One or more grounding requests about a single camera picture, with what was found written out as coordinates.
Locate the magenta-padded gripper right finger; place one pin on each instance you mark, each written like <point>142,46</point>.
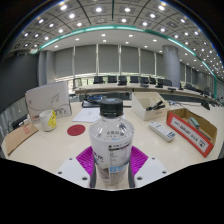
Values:
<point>151,171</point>

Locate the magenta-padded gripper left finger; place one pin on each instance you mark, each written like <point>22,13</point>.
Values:
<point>71,171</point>

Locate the clear black-capped drink bottle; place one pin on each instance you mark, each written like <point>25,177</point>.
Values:
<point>111,143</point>

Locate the white power strip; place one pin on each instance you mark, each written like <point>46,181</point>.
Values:
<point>161,131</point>

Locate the flat round red coaster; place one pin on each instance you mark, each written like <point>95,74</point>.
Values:
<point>76,130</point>

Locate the red-fronted open cardboard box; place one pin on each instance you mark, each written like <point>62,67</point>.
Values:
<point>191,135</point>

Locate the white cup with yellow print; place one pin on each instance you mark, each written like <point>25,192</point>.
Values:
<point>47,120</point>

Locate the white paper sheet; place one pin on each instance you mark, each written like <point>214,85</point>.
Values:
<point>87,115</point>

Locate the brown cardboard sheet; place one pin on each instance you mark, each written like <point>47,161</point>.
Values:
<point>20,136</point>

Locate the open white cardboard box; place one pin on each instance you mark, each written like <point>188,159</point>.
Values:
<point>141,110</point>

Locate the grey-green small device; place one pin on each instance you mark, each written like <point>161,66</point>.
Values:
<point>193,122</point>

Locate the black tool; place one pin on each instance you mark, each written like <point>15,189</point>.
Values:
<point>155,106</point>

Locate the small black box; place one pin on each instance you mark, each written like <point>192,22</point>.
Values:
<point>19,121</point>

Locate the white flat box with drawing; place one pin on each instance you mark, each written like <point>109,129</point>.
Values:
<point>46,101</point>

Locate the long curved conference desk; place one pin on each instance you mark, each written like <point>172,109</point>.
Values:
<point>133,88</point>

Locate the black office chairs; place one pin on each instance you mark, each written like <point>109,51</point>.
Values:
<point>122,80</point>

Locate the curved teal ceiling light strip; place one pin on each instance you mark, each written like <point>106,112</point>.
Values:
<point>100,28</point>

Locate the round ceiling lights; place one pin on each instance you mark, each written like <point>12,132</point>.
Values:
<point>98,10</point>

